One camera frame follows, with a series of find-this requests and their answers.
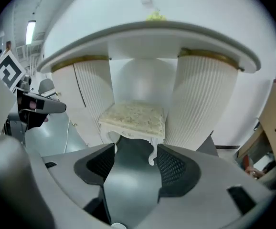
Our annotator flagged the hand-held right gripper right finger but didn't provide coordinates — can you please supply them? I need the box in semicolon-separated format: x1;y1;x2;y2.
133;144;276;229

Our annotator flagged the white dressing table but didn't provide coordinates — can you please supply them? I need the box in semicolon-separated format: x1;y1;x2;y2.
36;20;262;152

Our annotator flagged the grey chair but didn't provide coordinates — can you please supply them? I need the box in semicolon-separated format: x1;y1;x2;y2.
37;78;60;100

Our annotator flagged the wooden cabinet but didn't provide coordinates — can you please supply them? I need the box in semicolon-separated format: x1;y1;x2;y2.
234;79;276;177

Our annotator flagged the white stool with cream cushion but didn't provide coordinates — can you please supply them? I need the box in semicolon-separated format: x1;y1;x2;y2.
98;100;166;166

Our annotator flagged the white cable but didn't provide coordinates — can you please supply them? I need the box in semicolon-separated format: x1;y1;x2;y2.
63;120;71;154

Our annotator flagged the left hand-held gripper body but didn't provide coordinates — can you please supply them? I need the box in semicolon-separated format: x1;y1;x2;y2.
0;50;50;146

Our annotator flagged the long ceiling light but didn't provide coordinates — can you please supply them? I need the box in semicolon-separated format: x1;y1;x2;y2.
25;20;37;45

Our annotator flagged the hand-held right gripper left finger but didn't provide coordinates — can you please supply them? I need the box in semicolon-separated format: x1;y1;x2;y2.
28;142;117;226

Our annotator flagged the yellow flower decoration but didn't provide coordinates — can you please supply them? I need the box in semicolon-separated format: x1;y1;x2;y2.
145;8;167;22

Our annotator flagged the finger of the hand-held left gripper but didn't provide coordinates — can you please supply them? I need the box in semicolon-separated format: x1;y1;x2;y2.
36;94;67;115

